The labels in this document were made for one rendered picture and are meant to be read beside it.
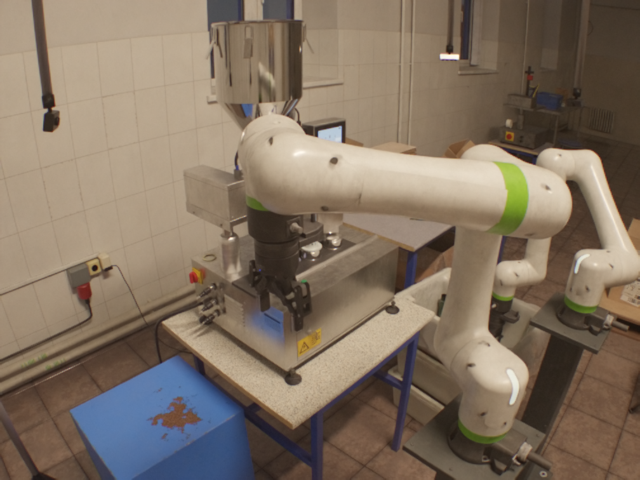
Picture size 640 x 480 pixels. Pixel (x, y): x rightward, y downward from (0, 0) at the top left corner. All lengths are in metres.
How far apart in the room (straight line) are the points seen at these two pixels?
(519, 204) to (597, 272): 0.86
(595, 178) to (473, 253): 0.91
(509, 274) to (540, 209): 1.03
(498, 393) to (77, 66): 2.37
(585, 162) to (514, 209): 1.08
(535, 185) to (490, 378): 0.41
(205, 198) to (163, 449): 0.83
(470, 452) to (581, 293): 0.71
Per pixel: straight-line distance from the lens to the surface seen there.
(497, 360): 0.98
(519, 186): 0.71
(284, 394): 1.46
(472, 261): 0.96
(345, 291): 1.54
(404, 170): 0.62
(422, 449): 1.11
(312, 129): 1.54
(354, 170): 0.58
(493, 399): 0.97
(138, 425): 1.66
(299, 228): 0.72
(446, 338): 1.06
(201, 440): 1.59
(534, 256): 1.80
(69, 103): 2.59
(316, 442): 1.56
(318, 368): 1.55
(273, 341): 1.45
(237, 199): 1.42
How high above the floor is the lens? 1.77
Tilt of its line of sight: 25 degrees down
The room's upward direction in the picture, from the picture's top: straight up
